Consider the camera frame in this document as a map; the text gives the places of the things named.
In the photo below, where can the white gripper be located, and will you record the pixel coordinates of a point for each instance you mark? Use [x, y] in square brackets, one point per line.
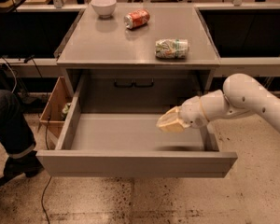
[191, 113]

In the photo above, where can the grey top drawer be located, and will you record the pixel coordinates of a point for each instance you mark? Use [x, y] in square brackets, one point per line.
[130, 145]

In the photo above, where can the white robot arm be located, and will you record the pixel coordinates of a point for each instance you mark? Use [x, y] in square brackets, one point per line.
[241, 96]

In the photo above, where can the grey drawer cabinet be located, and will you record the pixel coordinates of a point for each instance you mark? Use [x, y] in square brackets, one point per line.
[129, 77]

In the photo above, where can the green white soda can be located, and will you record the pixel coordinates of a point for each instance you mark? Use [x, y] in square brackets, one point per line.
[172, 48]

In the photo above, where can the orange soda can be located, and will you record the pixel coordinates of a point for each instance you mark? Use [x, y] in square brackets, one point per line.
[136, 18]

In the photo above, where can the green bottle in box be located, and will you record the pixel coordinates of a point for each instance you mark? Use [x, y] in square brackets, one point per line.
[65, 110]

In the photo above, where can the brown cardboard box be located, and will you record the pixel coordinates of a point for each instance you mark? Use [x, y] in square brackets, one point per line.
[53, 116]

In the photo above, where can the white ceramic bowl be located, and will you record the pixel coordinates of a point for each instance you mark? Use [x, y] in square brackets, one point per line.
[104, 8]

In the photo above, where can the black shoe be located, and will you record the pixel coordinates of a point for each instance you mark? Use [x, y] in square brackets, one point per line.
[28, 165]

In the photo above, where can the person leg dark jeans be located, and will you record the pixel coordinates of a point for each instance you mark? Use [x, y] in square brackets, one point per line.
[15, 135]

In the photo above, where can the grey workbench frame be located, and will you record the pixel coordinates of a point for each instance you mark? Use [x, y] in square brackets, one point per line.
[246, 40]

